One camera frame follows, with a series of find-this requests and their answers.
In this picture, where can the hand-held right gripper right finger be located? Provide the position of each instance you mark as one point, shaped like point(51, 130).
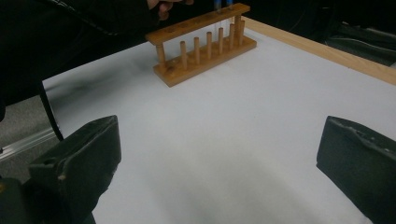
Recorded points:
point(358, 165)

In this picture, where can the black stand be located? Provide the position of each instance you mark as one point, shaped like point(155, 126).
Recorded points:
point(361, 40)

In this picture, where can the aluminium frame rail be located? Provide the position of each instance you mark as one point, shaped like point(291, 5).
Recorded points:
point(25, 144)

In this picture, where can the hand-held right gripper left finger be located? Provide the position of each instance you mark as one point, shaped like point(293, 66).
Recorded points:
point(77, 161)

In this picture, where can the white table mat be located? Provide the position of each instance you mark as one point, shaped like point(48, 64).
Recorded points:
point(218, 124)

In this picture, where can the blue cap test tube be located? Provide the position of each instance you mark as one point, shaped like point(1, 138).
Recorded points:
point(229, 2)
point(219, 4)

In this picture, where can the wooden test tube rack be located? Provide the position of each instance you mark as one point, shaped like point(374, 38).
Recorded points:
point(202, 60)

